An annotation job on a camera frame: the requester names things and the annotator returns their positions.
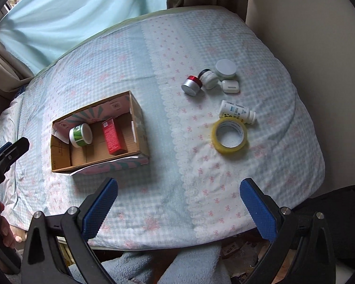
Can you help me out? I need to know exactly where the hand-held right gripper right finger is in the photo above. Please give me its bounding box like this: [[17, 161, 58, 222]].
[[240, 178, 336, 284]]

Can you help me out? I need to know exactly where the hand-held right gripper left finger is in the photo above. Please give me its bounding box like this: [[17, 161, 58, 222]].
[[21, 177, 119, 284]]

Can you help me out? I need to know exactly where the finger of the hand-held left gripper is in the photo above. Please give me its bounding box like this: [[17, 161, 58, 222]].
[[0, 138, 30, 172], [0, 142, 13, 164]]

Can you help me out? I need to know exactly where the cardboard box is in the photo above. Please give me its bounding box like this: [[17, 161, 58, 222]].
[[50, 90, 150, 176]]

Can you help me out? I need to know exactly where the yellow tape roll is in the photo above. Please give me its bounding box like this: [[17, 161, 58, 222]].
[[211, 118, 248, 155]]

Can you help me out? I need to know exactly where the white pill bottle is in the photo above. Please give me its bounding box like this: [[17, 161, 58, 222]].
[[218, 100, 257, 124]]

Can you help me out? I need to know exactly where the white earbuds case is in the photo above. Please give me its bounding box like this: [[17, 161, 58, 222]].
[[221, 79, 239, 92]]

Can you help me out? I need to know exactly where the white jar with black lid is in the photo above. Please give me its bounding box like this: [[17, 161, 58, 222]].
[[198, 69, 219, 90]]

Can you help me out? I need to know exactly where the silver jar with red band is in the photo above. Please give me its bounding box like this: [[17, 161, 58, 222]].
[[181, 75, 205, 96]]

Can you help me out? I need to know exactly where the round white jar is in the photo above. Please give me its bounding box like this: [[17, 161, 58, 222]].
[[215, 59, 236, 80]]

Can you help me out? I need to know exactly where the person's left hand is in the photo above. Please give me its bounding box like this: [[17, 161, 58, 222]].
[[0, 201, 16, 249]]

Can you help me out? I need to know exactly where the printed paper packaging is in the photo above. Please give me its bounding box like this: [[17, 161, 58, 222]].
[[220, 234, 273, 275]]

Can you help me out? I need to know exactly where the green label white jar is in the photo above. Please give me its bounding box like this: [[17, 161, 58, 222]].
[[69, 123, 93, 148]]

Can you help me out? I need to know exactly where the small red carton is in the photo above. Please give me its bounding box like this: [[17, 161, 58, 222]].
[[102, 118, 127, 155]]

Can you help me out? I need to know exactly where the light blue fleece cloth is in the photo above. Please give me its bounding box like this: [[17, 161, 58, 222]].
[[68, 244, 231, 284]]

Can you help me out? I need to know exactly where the brown left curtain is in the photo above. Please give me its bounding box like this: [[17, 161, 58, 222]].
[[0, 31, 33, 92]]

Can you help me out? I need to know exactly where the light blue window sheet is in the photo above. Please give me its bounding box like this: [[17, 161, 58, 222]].
[[0, 0, 169, 74]]

